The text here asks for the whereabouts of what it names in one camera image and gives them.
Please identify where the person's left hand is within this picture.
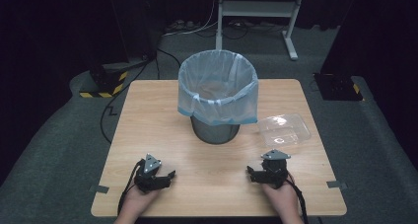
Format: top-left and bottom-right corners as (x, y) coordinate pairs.
(120, 184), (163, 220)

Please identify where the grey mesh trash bin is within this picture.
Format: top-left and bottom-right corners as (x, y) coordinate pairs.
(189, 114), (241, 145)

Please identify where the black stand with striped base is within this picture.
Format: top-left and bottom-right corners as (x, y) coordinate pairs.
(78, 0), (130, 100)

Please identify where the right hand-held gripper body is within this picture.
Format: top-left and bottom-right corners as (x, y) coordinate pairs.
(256, 149), (292, 189)

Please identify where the clear plastic tray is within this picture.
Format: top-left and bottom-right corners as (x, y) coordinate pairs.
(256, 112), (313, 149)

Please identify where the person's right hand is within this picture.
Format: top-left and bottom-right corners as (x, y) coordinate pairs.
(261, 173), (300, 220)

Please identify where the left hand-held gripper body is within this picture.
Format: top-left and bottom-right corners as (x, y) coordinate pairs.
(133, 153), (173, 194)

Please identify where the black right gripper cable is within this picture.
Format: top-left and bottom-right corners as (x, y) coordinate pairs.
(284, 178), (310, 224)

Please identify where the grey tape piece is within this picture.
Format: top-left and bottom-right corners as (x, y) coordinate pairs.
(325, 180), (349, 190)
(89, 185), (110, 194)

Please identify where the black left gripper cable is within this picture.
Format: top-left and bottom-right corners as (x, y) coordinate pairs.
(116, 158), (146, 216)

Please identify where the white metal stand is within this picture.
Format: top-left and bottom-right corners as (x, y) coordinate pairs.
(215, 0), (308, 61)

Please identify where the power strip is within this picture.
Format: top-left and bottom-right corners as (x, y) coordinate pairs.
(165, 19), (199, 34)

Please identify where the black floor cable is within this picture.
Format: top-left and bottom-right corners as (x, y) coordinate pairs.
(100, 47), (182, 145)

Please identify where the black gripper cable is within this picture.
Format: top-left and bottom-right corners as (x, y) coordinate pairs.
(284, 178), (310, 224)
(116, 158), (146, 216)

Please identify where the white floor cable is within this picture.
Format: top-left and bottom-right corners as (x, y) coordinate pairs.
(162, 0), (219, 38)

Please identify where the black box with yellow stripe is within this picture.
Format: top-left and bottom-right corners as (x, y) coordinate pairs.
(313, 72), (365, 102)

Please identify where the pale blue trash bag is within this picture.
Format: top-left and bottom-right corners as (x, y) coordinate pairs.
(176, 49), (260, 127)

